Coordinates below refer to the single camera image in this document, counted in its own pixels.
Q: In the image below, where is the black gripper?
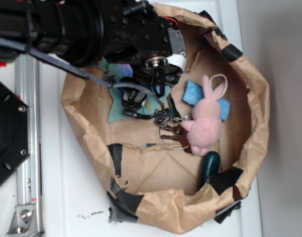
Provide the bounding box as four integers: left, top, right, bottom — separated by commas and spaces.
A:
102, 0, 187, 116

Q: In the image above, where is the light blue terry cloth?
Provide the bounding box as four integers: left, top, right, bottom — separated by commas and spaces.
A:
98, 58, 160, 123

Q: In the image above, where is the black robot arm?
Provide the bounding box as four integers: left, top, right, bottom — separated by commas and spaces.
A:
0, 0, 187, 118

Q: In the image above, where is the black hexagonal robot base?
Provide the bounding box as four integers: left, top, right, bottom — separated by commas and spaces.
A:
0, 81, 29, 187

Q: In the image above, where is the bunch of metal keys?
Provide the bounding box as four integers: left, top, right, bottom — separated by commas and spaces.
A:
155, 93, 191, 154

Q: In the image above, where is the blue sponge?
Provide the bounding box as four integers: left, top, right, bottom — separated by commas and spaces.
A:
183, 79, 231, 121

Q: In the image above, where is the brown paper bag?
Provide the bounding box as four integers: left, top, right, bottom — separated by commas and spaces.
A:
61, 3, 270, 234

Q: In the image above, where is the dark green plastic object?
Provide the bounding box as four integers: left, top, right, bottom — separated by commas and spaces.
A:
198, 151, 220, 189

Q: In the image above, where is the pink plush bunny keychain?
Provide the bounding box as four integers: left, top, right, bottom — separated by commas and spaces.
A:
181, 74, 228, 156

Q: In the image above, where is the aluminium frame rail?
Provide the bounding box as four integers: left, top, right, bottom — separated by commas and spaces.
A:
5, 54, 44, 236

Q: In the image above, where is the grey braided cable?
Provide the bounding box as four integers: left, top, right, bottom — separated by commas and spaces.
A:
0, 36, 165, 120

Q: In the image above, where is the metal corner bracket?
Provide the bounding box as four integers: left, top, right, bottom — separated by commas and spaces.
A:
6, 204, 38, 237

